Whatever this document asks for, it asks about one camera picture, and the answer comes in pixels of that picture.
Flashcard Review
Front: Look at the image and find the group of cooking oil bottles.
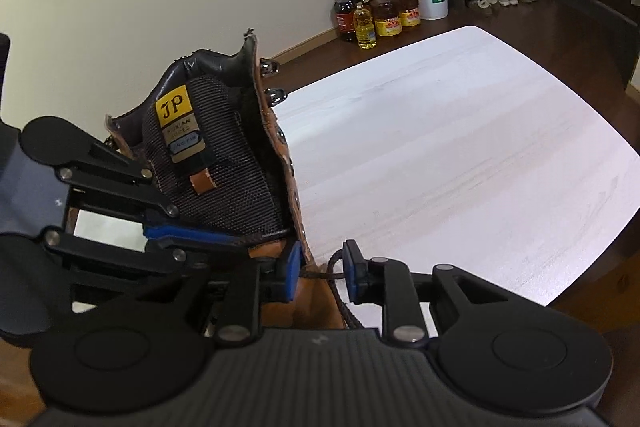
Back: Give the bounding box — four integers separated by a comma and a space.
333, 0, 422, 50

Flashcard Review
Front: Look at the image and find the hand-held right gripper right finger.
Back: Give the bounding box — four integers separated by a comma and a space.
342, 239, 506, 348

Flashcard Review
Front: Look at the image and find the brown leather boot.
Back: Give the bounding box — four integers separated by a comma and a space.
102, 27, 362, 330

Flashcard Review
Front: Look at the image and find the dark brown shoelace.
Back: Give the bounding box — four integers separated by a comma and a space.
300, 252, 363, 330

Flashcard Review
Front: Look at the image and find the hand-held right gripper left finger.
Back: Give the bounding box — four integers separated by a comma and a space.
175, 239, 303, 349

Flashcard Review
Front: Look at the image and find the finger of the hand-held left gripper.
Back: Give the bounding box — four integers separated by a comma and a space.
57, 141, 251, 250
42, 227, 277, 279

